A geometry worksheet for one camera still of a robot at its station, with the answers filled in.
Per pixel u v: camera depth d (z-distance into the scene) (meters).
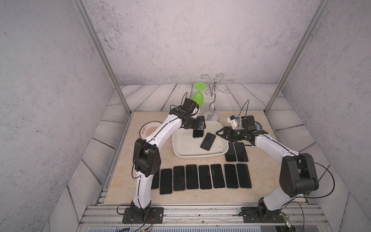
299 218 0.74
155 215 0.73
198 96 0.96
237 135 0.76
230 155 0.93
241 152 0.96
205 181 0.85
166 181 0.84
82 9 0.70
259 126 1.05
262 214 0.66
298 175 0.45
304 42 0.81
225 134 0.79
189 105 0.71
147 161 0.52
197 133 0.86
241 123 0.76
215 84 0.93
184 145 1.03
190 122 0.75
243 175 0.86
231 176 0.86
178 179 0.84
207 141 1.03
